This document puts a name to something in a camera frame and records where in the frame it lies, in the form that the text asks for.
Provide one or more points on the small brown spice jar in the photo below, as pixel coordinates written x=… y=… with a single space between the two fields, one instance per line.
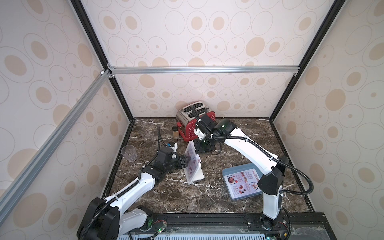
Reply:
x=176 y=133

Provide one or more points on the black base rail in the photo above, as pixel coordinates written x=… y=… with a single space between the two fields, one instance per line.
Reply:
x=290 y=226

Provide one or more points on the clear acrylic menu holder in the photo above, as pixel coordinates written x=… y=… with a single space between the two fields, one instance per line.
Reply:
x=199 y=176

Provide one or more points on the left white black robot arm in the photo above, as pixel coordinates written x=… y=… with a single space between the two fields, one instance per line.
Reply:
x=107 y=219

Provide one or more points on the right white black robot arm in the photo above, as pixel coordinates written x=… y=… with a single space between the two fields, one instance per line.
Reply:
x=272 y=167

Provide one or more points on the slanted aluminium frame bar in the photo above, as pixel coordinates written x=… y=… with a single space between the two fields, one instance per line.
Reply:
x=20 y=185

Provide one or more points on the horizontal aluminium frame bar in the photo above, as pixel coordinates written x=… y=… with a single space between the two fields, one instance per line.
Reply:
x=201 y=70

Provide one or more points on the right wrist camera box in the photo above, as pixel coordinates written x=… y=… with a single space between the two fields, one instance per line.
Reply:
x=201 y=135

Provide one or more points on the red and chrome toaster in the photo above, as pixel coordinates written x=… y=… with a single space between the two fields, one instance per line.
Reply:
x=186 y=120

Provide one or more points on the old printed menu sheet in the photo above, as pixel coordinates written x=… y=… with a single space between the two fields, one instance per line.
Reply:
x=195 y=163

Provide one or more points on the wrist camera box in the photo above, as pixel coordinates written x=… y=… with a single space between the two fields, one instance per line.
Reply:
x=174 y=147
x=201 y=135

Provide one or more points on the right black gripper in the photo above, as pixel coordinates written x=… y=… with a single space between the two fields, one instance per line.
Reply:
x=199 y=122

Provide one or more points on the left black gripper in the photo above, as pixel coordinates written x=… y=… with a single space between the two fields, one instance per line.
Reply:
x=182 y=161

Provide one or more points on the blue-grey plastic tray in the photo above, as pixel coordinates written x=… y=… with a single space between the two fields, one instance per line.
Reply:
x=231 y=172

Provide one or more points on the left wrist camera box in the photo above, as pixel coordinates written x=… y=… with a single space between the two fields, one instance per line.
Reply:
x=174 y=147

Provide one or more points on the new printed menu sheet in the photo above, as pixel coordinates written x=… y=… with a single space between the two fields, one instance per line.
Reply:
x=242 y=183

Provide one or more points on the clear drinking glass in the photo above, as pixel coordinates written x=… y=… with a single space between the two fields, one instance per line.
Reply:
x=129 y=153

